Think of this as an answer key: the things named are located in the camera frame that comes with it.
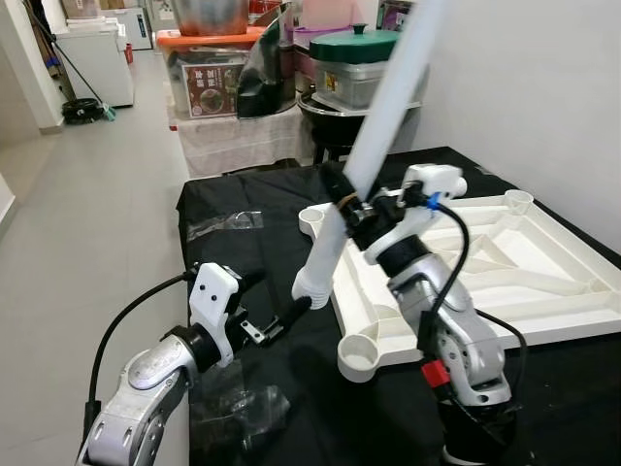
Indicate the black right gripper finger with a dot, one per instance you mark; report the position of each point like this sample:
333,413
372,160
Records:
335,184

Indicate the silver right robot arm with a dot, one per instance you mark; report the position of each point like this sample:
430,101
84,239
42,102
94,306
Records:
456,340

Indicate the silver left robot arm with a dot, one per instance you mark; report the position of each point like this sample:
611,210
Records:
146,379

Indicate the white plastic children table top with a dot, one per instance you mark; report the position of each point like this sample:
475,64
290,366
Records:
543,252

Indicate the yellow rubber band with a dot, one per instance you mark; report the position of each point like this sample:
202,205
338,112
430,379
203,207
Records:
344,199

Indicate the black plastic table cover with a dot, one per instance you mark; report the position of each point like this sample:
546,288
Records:
281,252

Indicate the black wooden stool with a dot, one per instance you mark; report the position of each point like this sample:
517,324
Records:
340,144

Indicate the black round wok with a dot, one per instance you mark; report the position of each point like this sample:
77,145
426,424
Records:
335,112

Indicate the crumpled clear plastic bag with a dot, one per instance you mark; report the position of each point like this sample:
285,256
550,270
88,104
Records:
238,413

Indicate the clear plastic container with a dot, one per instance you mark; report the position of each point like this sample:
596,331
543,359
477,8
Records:
354,85

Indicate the translucent storage box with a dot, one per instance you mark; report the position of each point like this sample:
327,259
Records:
238,141

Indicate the black plastic bag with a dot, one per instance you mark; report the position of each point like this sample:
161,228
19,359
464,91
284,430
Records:
264,83

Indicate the clear container purple lid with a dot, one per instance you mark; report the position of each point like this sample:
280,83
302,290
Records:
310,58

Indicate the green pot with lid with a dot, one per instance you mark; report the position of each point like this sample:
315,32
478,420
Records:
354,47

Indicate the brown printed carton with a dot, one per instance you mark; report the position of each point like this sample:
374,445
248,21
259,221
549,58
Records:
212,92

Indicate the red and white box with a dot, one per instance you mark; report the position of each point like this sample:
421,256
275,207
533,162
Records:
335,12

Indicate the orange plastic tray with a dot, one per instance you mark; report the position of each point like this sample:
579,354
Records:
204,39

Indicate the large silver metal pot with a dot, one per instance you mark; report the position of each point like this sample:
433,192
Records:
212,15

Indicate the mop with green head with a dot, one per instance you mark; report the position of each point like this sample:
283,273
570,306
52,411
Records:
107,112

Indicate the black round robot vacuum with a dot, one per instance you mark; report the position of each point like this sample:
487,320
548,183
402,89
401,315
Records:
81,110

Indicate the white chest freezer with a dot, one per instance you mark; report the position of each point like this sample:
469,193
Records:
97,68

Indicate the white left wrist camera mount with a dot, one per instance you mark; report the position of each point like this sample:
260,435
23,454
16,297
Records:
212,291

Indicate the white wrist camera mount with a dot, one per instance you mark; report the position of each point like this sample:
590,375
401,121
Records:
432,180
212,291

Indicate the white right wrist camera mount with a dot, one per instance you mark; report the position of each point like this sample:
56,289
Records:
432,180

